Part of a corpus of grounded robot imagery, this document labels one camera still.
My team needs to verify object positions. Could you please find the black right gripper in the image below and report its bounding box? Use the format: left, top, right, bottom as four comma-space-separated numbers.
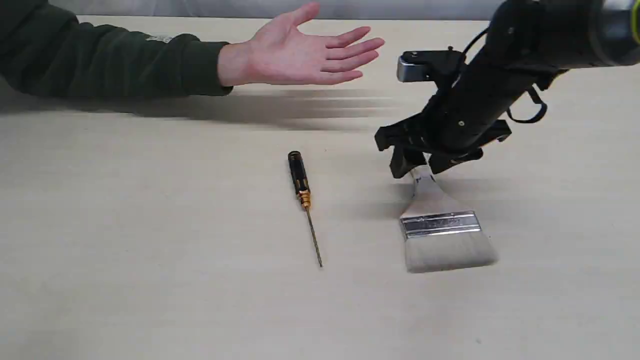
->
374, 47, 513, 179

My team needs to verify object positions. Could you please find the wide wooden paint brush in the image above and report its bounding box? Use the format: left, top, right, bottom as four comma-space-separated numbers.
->
399, 165, 499, 274

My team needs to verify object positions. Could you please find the black gold handled screwdriver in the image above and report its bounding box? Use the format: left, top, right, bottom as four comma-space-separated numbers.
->
286, 150, 323, 269

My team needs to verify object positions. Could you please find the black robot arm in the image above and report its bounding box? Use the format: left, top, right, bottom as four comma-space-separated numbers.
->
374, 0, 639, 179

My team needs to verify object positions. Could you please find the dark green sleeved forearm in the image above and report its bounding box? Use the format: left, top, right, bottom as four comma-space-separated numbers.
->
0, 0, 233, 100

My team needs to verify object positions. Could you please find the bare open human hand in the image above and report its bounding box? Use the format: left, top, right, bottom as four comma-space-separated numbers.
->
217, 2, 385, 87

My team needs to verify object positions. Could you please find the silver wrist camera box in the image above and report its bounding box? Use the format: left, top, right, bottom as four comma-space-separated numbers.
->
396, 47, 467, 84

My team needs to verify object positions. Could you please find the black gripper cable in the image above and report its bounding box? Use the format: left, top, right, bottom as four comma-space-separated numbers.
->
505, 85, 548, 124

